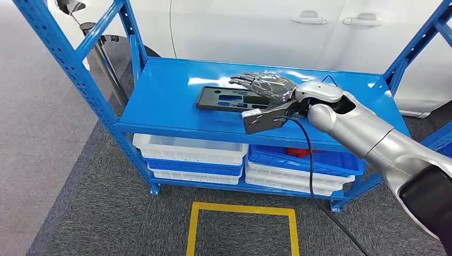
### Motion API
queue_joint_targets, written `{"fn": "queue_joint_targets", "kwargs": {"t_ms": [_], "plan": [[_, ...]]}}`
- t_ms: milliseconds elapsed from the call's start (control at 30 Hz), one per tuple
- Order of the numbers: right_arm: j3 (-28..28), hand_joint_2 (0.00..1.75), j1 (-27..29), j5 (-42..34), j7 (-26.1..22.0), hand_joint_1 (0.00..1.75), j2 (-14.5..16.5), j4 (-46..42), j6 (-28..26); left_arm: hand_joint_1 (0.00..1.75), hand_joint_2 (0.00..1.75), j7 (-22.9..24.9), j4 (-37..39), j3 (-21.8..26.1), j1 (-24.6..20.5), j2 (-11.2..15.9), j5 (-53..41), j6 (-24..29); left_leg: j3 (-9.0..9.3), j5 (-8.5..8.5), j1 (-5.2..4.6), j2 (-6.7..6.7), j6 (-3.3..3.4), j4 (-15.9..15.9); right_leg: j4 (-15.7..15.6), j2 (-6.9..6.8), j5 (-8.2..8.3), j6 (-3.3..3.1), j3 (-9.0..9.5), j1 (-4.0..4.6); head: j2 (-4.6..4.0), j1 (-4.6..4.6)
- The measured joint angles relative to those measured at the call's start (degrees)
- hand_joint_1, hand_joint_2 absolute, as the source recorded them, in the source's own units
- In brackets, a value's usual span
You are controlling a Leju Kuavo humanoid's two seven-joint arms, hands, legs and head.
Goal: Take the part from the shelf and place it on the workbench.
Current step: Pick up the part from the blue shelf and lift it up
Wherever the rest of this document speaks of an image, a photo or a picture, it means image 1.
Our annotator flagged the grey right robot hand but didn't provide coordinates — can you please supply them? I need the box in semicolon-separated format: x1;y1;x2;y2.
229;72;298;105

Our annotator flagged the black plastic plate bracket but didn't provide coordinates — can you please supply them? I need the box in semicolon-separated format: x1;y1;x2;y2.
196;85;275;113

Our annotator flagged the red part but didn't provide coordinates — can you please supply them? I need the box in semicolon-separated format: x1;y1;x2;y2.
285;147;320;158

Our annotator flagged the blue metal shelf rack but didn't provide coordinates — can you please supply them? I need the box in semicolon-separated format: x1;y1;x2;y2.
12;0;452;214
422;122;452;158

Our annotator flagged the white car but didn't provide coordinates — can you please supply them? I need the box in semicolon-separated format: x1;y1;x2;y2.
47;0;452;119

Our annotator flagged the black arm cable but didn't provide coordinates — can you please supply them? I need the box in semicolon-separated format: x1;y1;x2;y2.
279;116;370;256

